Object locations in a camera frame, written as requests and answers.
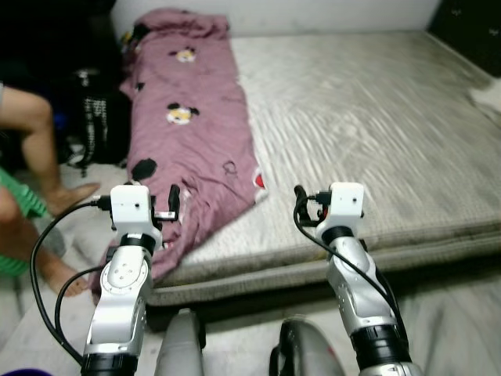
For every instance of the seated person bare legs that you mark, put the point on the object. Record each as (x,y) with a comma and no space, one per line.
(39,149)

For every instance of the grey patterned mattress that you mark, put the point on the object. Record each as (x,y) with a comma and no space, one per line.
(368,125)

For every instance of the grey left robot leg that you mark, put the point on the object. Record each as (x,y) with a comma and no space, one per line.
(180,345)

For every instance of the dark tufted headboard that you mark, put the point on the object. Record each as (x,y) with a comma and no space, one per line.
(470,31)

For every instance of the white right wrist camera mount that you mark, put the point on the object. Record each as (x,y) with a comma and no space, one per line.
(347,204)

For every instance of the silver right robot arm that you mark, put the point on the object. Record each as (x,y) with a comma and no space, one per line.
(364,298)

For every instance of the black bag white lettering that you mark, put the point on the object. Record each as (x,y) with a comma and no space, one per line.
(102,117)

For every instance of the purple cartoon print blanket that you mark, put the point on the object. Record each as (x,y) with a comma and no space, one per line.
(196,149)

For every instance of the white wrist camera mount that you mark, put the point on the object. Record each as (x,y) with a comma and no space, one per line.
(347,204)
(131,205)

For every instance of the grey robot leg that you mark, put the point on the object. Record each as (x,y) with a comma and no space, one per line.
(180,345)
(305,348)

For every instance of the green plastic stool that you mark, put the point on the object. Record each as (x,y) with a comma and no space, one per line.
(16,196)

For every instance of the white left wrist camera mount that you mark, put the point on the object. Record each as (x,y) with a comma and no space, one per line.
(131,205)

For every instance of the large black luggage pile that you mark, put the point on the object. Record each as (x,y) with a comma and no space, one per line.
(55,39)

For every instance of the grey right robot leg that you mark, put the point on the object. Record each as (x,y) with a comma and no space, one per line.
(305,348)

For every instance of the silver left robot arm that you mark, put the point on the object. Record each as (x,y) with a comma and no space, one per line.
(121,298)

